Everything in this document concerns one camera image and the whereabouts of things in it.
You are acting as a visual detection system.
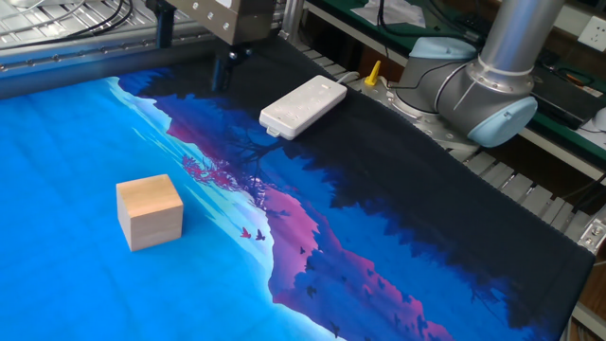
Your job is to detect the grey metal gripper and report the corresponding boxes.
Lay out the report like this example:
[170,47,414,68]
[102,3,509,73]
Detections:
[145,0,276,93]

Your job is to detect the large wooden cube block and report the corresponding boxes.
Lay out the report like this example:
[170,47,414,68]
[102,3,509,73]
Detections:
[116,173,185,253]

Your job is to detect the white power strip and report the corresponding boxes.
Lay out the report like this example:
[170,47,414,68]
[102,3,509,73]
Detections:
[258,74,348,142]

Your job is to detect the small yellow cone object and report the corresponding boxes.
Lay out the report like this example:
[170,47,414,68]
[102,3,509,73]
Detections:
[363,60,383,88]

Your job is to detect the white paper sheet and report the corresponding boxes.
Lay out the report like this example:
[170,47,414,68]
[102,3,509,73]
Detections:
[349,0,427,28]

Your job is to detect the silver robot mounting plate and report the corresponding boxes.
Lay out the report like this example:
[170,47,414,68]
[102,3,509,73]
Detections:
[348,75,480,153]

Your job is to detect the blue mountain landscape printed cloth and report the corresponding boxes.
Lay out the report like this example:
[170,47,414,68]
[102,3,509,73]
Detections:
[0,37,597,341]

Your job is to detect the black flat device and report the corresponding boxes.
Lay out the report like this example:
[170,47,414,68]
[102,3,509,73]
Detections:
[529,63,606,132]

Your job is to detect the white rounded object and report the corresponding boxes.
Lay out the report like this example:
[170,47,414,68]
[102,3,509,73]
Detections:
[591,106,606,134]

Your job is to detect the aluminium profile rail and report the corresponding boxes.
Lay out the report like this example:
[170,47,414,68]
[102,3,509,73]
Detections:
[0,16,223,100]

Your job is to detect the silver metal upright post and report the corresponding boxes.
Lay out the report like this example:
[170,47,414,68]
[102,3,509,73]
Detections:
[277,0,307,42]

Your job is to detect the white power cord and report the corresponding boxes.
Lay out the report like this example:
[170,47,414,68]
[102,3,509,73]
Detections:
[334,70,362,86]

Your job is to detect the white wall socket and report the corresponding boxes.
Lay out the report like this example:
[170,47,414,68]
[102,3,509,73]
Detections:
[577,15,606,53]

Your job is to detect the silver corner bracket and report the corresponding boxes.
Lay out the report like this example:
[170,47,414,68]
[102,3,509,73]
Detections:
[577,218,606,255]

